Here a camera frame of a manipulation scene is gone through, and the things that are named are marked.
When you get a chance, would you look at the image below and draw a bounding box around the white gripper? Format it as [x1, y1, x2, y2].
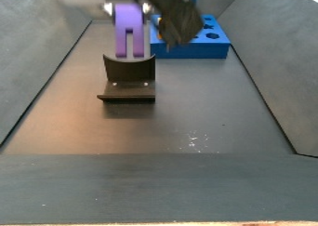
[103, 0, 203, 46]

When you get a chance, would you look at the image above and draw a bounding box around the purple double-square object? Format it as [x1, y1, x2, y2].
[115, 4, 144, 57]

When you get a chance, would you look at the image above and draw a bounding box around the blue shape sorting board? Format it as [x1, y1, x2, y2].
[150, 14, 231, 59]

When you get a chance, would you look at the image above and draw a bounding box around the black curved holder stand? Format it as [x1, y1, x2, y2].
[98, 56, 155, 102]

